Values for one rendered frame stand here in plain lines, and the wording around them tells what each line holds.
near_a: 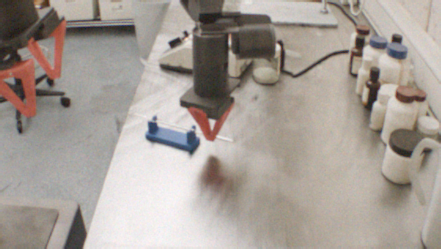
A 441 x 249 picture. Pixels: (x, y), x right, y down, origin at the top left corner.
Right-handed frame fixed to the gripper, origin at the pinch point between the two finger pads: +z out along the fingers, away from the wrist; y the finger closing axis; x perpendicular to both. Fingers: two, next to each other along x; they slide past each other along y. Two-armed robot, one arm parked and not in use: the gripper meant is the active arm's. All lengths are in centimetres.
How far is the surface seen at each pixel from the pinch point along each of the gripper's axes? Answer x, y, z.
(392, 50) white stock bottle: -26.4, 30.5, -9.8
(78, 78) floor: 147, 124, 80
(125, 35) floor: 157, 189, 80
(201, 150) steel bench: 1.6, -0.6, 3.1
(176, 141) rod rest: 6.0, -1.4, 2.1
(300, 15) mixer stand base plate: 5, 72, 2
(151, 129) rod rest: 11.5, -1.0, 1.4
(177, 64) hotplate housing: 20.3, 24.5, 1.4
